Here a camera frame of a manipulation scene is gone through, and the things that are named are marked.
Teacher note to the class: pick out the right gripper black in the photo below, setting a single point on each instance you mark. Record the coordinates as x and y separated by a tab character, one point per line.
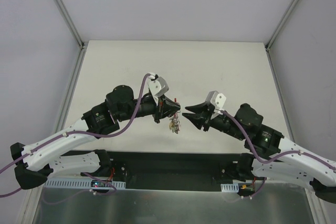
207	118

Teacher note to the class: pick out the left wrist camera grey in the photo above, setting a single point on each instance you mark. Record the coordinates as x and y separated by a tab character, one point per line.
157	87

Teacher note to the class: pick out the left aluminium frame post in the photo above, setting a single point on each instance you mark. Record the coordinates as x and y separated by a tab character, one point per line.
70	23

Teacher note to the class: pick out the right white cable duct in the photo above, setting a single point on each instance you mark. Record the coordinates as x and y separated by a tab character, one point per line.
230	188

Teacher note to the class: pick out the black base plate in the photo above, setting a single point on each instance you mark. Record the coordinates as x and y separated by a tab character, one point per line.
180	171

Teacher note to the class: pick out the left white cable duct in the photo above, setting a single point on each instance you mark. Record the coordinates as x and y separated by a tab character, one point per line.
76	183

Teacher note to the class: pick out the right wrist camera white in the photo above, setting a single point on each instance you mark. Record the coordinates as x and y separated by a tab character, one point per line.
217	100

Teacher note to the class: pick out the aluminium frame post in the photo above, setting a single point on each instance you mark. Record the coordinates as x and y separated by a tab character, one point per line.
280	26
70	23

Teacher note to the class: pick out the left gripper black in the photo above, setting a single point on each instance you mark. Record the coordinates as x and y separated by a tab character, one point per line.
159	109

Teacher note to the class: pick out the white cable duct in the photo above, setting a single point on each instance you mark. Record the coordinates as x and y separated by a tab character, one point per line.
76	183
230	188

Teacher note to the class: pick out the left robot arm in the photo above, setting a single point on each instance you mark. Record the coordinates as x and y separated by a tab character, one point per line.
36	163

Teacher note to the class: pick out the right aluminium frame post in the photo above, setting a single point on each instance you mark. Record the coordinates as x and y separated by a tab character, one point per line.
280	26

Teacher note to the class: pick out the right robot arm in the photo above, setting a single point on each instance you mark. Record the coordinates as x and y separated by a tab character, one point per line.
272	155

